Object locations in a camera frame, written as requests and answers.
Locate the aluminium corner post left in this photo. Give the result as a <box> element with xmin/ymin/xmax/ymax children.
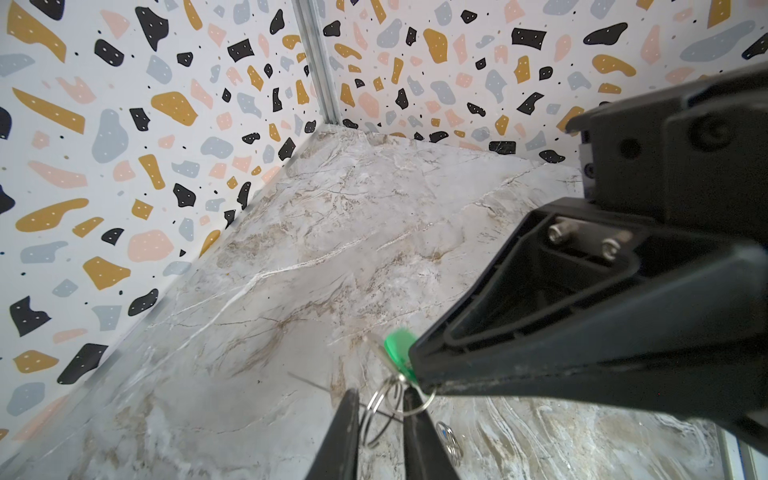
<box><xmin>293</xmin><ymin>0</ymin><xmax>341</xmax><ymax>125</ymax></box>

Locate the green key tag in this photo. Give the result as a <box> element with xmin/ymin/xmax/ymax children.
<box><xmin>384</xmin><ymin>328</ymin><xmax>418</xmax><ymax>384</ymax></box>

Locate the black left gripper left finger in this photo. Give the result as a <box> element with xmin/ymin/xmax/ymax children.
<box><xmin>305</xmin><ymin>388</ymin><xmax>360</xmax><ymax>480</ymax></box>

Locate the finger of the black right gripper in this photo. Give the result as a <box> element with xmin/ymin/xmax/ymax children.
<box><xmin>410</xmin><ymin>198</ymin><xmax>767</xmax><ymax>447</ymax></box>

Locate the small silver key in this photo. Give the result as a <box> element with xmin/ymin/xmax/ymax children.
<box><xmin>435</xmin><ymin>421</ymin><xmax>464</xmax><ymax>467</ymax></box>

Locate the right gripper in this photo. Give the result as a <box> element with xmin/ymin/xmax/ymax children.
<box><xmin>566</xmin><ymin>63</ymin><xmax>767</xmax><ymax>240</ymax></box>

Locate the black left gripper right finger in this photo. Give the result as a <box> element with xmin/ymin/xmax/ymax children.
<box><xmin>403</xmin><ymin>411</ymin><xmax>459</xmax><ymax>480</ymax></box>

